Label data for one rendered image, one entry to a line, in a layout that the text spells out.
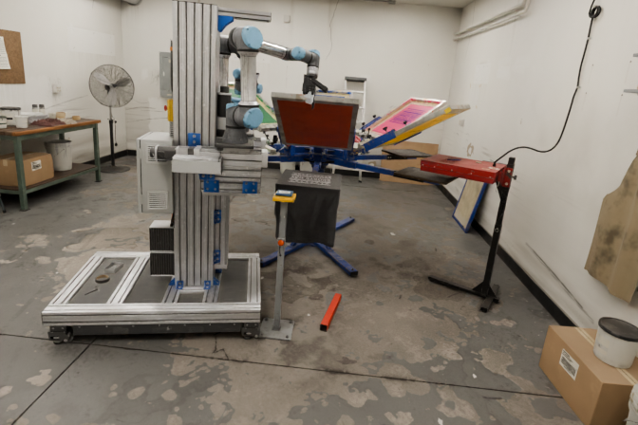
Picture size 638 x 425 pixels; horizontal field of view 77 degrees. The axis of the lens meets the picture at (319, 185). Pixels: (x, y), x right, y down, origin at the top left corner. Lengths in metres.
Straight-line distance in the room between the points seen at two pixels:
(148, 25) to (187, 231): 5.74
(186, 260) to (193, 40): 1.41
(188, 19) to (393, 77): 5.16
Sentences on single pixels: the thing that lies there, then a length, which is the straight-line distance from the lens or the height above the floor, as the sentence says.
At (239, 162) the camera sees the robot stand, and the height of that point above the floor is 1.15.
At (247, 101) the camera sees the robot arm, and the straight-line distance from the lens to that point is 2.29.
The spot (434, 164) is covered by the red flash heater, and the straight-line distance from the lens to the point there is 3.32.
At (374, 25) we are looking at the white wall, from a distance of 7.35.
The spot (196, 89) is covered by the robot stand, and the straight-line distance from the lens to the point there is 2.59.
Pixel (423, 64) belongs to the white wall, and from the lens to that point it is 7.41.
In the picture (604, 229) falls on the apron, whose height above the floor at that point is 0.88.
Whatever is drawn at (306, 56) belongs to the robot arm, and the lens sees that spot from 2.53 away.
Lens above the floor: 1.65
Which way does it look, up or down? 15 degrees down
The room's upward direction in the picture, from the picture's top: 5 degrees clockwise
